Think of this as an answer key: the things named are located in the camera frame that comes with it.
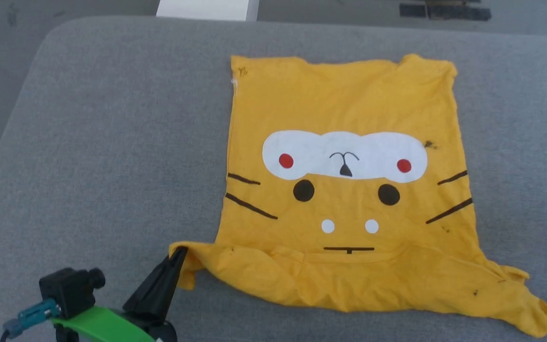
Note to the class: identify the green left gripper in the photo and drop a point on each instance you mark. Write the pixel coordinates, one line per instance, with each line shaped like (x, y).
(102, 325)

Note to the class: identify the yellow cartoon face t-shirt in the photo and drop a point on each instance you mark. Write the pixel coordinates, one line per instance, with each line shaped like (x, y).
(349, 95)

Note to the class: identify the black floor tape strip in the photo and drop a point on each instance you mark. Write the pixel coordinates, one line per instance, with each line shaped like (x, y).
(444, 12)

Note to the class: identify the white box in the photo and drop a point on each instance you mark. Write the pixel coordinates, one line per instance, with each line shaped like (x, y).
(207, 9)

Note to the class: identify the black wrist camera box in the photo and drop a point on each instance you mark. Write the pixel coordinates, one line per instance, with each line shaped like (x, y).
(69, 289)

